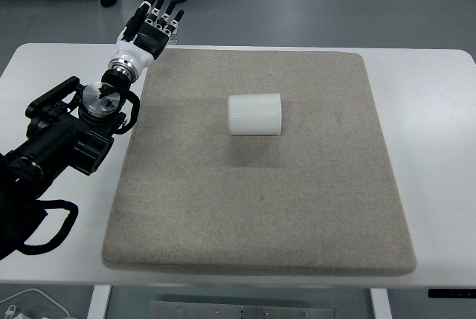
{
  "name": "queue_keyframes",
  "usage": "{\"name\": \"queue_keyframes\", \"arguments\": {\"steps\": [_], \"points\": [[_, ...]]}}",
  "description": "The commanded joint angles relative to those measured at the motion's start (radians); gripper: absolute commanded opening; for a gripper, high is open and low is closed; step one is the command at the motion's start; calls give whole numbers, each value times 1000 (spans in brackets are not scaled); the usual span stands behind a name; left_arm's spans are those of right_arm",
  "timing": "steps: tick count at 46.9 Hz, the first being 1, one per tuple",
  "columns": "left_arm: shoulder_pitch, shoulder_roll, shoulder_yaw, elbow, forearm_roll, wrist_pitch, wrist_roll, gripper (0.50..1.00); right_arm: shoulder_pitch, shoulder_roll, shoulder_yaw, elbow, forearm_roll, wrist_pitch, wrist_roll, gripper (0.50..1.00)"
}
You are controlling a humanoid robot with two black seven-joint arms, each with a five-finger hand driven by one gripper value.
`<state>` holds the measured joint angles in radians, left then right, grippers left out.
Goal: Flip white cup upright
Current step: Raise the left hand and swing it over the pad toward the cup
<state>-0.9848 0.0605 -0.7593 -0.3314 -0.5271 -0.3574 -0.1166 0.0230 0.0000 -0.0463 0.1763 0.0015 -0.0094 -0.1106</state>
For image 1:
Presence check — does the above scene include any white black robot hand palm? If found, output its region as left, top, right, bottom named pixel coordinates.
left=108, top=21, right=172, bottom=78

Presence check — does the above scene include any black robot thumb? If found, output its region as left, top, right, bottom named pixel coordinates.
left=122, top=4, right=149, bottom=42

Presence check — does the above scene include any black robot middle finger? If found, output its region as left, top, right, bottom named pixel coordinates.
left=147, top=0, right=165, bottom=25

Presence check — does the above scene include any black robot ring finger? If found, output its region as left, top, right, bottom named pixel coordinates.
left=157, top=0, right=176, bottom=30

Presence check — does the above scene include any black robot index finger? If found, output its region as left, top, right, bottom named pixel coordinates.
left=139, top=0, right=155, bottom=18

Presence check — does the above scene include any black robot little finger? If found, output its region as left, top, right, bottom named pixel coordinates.
left=163, top=10, right=184, bottom=36

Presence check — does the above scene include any white ribbed cup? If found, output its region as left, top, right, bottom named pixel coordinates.
left=228, top=93, right=282, bottom=136

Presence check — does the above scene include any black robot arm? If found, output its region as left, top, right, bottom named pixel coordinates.
left=1, top=0, right=184, bottom=257

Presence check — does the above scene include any metal floor socket plate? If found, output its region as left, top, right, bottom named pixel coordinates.
left=169, top=29, right=178, bottom=45

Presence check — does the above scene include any beige felt mat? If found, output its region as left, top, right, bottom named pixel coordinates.
left=102, top=48, right=417, bottom=277

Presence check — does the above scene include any white table leg left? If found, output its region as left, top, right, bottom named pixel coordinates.
left=86, top=285, right=112, bottom=319

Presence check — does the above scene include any white table leg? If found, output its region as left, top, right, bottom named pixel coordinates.
left=86, top=285, right=112, bottom=319
left=370, top=289, right=393, bottom=319

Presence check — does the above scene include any white table leg right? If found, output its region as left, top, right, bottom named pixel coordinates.
left=370, top=289, right=393, bottom=319

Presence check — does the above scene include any black table control panel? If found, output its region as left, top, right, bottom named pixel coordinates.
left=428, top=289, right=476, bottom=299

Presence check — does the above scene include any black sleeved arm cable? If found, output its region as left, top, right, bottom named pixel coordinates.
left=17, top=199, right=80, bottom=256

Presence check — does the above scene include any white cable under table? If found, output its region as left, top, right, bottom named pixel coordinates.
left=0, top=288, right=71, bottom=319

